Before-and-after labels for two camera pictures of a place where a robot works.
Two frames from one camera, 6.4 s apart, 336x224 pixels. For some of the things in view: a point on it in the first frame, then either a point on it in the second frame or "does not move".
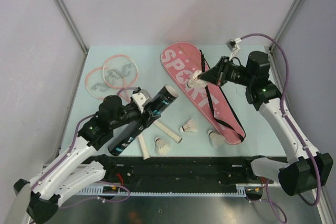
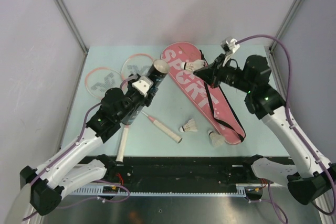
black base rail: x=179 y=171 does not move
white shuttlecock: x=190 y=126 does not move
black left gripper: x=149 y=118 -> x=147 y=101
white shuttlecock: x=161 y=147 -> x=192 y=65
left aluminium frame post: x=63 y=10 does not move
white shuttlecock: x=217 y=139 does not move
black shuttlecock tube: x=160 y=102 -> x=157 y=72
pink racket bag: x=181 y=61 does not move
